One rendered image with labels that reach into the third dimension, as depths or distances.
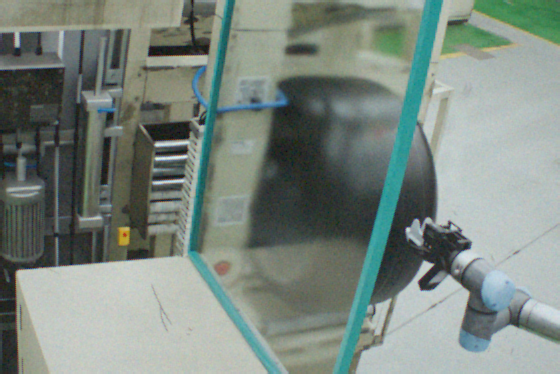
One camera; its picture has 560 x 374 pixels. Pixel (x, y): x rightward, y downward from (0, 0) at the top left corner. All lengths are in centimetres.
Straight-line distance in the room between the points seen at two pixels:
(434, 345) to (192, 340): 244
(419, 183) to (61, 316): 91
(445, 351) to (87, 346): 257
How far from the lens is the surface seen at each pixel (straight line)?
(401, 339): 374
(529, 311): 180
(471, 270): 171
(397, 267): 198
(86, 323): 143
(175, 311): 149
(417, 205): 193
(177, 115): 243
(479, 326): 173
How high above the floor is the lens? 215
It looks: 27 degrees down
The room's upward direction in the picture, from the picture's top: 11 degrees clockwise
